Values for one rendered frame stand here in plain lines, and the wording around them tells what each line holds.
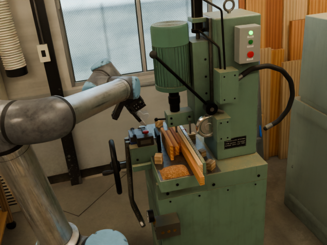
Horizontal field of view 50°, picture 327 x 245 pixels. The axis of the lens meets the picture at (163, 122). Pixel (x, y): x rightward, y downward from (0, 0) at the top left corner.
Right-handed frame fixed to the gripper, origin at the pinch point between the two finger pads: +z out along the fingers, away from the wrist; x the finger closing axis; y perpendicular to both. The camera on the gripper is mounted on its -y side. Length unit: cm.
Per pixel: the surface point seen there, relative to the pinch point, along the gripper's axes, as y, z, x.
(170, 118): 11.9, 8.0, 3.9
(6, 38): -49, -64, 111
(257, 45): 63, -3, -10
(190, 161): 8.7, 19.0, -20.7
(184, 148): 9.0, 19.0, -8.5
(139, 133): -4.8, 4.2, 3.5
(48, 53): -36, -38, 121
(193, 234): -14, 62, -14
